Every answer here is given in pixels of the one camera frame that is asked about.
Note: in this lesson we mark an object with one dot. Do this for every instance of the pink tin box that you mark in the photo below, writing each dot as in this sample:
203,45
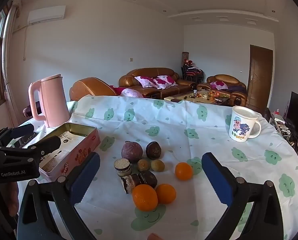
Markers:
85,151

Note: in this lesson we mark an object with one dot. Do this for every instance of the light purple passion fruit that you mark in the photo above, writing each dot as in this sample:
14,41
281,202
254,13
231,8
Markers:
130,150

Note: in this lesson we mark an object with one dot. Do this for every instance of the pale pink cushion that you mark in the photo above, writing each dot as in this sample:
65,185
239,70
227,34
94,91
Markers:
131,93

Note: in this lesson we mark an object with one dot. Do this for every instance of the white magenta floral pillow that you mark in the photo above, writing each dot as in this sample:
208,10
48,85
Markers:
166,81
145,82

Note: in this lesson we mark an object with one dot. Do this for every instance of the white green cloud tablecloth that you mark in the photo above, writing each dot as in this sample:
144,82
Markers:
164,120

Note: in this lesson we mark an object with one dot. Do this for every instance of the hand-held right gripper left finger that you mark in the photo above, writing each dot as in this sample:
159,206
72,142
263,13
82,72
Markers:
86,177

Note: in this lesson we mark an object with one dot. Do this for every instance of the stacked dark chairs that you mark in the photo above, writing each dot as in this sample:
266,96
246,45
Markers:
192,73

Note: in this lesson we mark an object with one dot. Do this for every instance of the brown wooden door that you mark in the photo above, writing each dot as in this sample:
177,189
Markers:
260,77

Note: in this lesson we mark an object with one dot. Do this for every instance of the small brown round fruit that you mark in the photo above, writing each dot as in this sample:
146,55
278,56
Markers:
157,165
143,165

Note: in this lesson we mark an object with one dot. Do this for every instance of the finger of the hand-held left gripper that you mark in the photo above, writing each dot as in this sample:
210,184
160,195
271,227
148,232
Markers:
23,130
48,145

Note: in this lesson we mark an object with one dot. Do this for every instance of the brown leather loveseat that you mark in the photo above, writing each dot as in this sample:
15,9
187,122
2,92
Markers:
222,78

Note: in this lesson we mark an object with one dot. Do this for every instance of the dark red seat chair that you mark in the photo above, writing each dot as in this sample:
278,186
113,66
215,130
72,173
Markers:
30,110

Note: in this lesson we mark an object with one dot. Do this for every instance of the cluttered coffee table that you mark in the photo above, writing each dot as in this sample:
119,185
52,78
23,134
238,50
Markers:
184,96

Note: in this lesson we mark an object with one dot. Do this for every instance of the dark purple passion fruit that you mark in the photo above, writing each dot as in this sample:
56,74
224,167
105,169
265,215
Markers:
153,150

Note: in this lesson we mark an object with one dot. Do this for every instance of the small orange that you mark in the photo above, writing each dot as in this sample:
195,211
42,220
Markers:
183,171
166,193

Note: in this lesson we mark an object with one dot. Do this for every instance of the pink electric kettle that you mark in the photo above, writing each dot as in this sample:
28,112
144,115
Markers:
53,100

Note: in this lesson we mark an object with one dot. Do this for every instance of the small pink floral pillow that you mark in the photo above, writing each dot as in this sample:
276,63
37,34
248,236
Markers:
219,85

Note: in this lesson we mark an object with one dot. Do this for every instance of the chocolate cake slice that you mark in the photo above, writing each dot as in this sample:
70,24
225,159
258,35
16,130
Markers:
129,182

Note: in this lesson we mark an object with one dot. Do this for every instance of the white cartoon mug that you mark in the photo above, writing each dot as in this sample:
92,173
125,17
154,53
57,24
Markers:
241,125

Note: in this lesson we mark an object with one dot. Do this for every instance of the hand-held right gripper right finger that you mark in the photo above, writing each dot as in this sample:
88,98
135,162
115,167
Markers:
216,177

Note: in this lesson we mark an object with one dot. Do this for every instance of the round sesame-topped cake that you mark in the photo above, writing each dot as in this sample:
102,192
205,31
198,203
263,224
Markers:
122,166

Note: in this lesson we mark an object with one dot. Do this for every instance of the cluttered television stand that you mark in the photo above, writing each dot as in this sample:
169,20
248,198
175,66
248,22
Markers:
286,132

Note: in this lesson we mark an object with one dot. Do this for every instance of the light curtain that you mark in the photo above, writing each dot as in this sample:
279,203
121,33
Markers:
11,55

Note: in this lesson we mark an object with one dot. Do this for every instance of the dark purple blanket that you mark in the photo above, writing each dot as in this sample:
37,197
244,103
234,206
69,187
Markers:
236,89

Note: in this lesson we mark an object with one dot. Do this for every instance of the white wall air conditioner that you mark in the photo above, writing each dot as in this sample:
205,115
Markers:
46,14

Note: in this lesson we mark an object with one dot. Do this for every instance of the brown leather armchair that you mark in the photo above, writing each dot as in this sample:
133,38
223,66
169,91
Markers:
91,86

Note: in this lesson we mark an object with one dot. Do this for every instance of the tall patterned floor vase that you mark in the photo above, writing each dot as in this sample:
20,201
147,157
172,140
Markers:
185,56

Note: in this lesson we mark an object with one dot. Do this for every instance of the printed paper insert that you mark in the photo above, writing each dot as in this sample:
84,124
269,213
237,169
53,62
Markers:
71,136

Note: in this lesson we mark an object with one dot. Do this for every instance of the brown leather three-seat sofa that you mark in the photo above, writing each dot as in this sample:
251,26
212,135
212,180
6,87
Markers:
181,87

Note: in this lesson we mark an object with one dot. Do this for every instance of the large orange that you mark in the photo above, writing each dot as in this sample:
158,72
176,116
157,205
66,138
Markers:
144,197

